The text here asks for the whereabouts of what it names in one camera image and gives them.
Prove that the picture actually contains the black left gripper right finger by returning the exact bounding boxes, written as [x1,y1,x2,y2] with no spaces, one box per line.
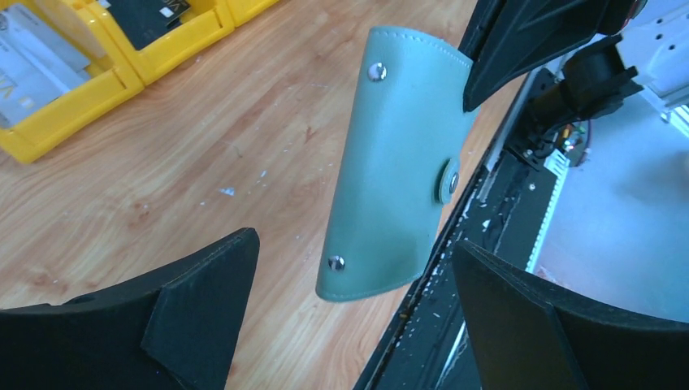
[452,240,688,389]

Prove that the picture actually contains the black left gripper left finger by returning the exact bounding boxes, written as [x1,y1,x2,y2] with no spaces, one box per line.
[1,227,260,389]

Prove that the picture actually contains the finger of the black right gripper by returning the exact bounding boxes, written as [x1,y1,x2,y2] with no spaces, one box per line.
[458,0,611,112]

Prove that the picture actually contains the mint green leather card holder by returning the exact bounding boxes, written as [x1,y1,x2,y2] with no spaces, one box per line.
[315,26,477,302]

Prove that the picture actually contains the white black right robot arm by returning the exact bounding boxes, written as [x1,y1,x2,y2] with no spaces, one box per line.
[458,1,688,168]

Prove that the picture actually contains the silver cards in bin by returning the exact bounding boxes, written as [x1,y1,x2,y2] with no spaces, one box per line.
[1,3,91,128]

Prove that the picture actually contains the black cards in bin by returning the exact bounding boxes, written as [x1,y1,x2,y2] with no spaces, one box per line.
[98,0,191,50]

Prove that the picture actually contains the yellow left plastic bin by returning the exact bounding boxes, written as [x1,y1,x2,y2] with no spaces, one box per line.
[1,1,144,163]

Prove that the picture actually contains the yellow plastic bin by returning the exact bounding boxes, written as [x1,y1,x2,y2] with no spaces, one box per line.
[227,0,278,27]
[1,1,144,163]
[84,1,235,85]

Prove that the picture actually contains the yellow right plastic bin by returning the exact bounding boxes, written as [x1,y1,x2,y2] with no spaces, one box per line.
[227,0,278,27]

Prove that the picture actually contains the yellow middle plastic bin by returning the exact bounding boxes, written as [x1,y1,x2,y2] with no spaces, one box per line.
[84,1,235,85]

